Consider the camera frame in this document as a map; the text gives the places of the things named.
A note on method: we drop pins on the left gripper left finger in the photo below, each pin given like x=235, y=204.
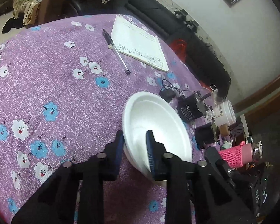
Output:
x=112, y=162

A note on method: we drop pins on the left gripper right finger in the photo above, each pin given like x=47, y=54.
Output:
x=155, y=156

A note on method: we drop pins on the white foam bowl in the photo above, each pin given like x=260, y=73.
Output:
x=145, y=111

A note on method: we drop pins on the white plastic jar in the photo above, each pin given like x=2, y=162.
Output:
x=222, y=114

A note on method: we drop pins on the pink knit-sleeved bottle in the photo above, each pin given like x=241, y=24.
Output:
x=242, y=154

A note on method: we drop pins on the red plastic bag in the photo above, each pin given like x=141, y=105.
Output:
x=179, y=46

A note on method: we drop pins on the white notepad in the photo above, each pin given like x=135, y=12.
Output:
x=136, y=42

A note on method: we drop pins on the black ballpoint pen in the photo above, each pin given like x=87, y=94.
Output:
x=115, y=50

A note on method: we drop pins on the black leather sofa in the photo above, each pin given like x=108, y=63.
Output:
x=201, y=61

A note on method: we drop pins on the green patterned cloth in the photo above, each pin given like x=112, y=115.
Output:
x=28, y=9

